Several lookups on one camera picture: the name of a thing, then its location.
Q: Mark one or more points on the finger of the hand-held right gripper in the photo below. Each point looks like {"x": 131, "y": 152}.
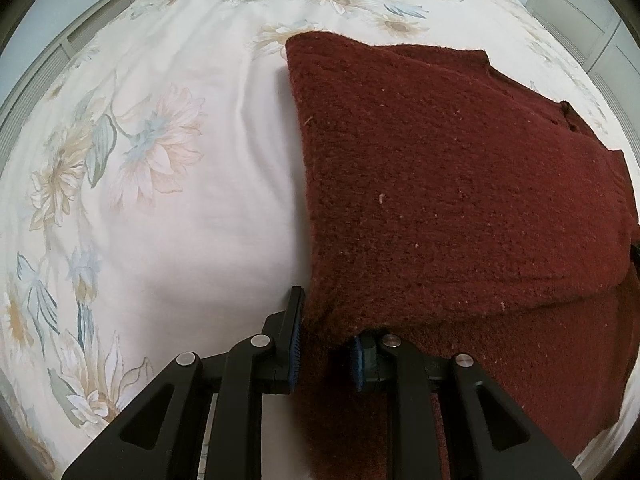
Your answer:
{"x": 636, "y": 254}

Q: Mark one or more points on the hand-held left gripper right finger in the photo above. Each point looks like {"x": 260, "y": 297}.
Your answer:
{"x": 356, "y": 360}

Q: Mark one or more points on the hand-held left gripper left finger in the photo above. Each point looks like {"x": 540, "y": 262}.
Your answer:
{"x": 295, "y": 355}

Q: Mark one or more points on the dark red knitted sweater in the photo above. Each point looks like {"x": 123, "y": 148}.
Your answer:
{"x": 440, "y": 185}

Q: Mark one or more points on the white wardrobe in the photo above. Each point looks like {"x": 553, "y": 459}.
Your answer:
{"x": 580, "y": 15}

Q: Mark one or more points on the white louvered cabinet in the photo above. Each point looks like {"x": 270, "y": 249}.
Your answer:
{"x": 55, "y": 60}

